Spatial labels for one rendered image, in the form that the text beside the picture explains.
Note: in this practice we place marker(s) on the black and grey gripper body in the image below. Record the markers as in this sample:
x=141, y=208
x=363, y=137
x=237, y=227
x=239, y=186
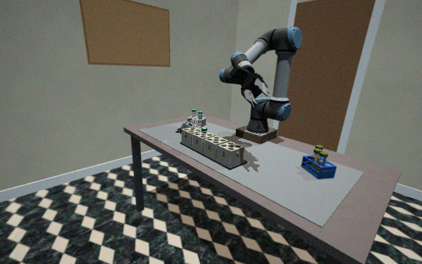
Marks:
x=249, y=83

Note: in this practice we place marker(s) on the blue tube rack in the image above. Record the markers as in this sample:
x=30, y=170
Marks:
x=325, y=172

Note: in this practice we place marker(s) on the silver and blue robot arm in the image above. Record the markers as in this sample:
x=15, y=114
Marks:
x=285, y=42

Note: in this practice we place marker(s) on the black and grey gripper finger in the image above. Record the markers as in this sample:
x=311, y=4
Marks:
x=259, y=83
x=247, y=94

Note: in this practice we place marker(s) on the white tube rack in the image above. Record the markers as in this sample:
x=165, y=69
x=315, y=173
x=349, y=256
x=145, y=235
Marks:
x=195, y=123

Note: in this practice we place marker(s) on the grey bench mat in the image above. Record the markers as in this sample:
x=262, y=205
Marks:
x=273, y=171

